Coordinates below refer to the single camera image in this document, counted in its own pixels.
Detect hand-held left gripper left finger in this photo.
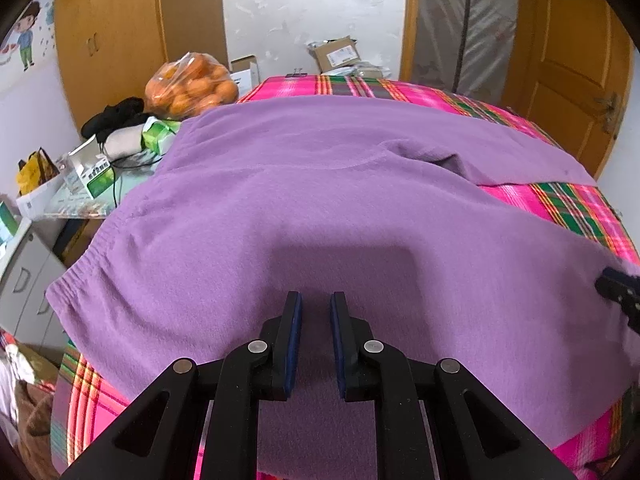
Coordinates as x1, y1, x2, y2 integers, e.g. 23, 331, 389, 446
60, 290, 304, 480

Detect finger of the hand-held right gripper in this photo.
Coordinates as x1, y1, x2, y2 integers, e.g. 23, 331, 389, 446
595, 266, 640, 333

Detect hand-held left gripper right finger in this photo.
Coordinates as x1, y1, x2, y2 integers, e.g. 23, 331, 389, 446
329, 291, 576, 480

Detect purple pants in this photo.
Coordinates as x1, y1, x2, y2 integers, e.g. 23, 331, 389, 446
45, 96, 640, 480

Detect pink green plaid blanket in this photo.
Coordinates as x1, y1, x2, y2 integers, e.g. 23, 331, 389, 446
52, 74, 640, 480

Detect wooden door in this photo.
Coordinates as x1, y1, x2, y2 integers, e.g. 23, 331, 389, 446
500, 0, 636, 178

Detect brown storage carton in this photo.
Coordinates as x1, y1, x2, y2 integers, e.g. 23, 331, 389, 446
52, 217, 103, 266

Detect green carton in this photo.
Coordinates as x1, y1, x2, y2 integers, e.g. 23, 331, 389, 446
141, 116, 182, 156

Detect green white medicine box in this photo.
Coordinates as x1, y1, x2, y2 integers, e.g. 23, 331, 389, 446
67, 136, 117, 198

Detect white cloth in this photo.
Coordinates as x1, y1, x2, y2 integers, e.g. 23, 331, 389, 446
102, 125, 147, 158

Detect brown plush cloth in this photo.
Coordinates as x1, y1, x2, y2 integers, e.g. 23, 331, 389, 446
15, 380, 58, 476

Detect white cardboard box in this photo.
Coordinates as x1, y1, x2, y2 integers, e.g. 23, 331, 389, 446
230, 55, 261, 98

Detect grey plastic parcel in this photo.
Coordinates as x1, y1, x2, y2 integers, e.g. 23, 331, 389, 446
340, 62, 396, 80

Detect bag of oranges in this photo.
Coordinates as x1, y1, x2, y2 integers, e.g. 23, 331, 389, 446
145, 51, 239, 121

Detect grey drawer cabinet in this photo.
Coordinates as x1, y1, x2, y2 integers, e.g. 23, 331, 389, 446
0, 217, 68, 348

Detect brown cardboard box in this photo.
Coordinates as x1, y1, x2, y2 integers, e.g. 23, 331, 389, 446
307, 36, 361, 75

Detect black cloth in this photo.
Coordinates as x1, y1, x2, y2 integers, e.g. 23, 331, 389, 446
81, 96, 146, 138

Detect white shallow box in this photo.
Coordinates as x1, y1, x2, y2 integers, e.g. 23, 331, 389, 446
15, 175, 66, 218

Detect grey door curtain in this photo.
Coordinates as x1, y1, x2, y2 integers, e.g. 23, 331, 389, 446
412, 0, 521, 106

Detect yellow paper bag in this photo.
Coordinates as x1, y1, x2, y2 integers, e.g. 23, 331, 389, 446
16, 147, 60, 196

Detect wooden wardrobe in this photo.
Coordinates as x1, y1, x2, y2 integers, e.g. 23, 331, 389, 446
52, 0, 228, 136

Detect metal door handle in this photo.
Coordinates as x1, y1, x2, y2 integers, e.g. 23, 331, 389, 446
595, 92, 621, 133

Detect black cable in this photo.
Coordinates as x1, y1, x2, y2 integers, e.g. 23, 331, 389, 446
97, 132, 166, 208

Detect wooden door frame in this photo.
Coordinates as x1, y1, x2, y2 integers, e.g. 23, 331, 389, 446
398, 0, 422, 83

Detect cartoon wall sticker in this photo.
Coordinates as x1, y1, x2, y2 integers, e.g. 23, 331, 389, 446
0, 0, 56, 71

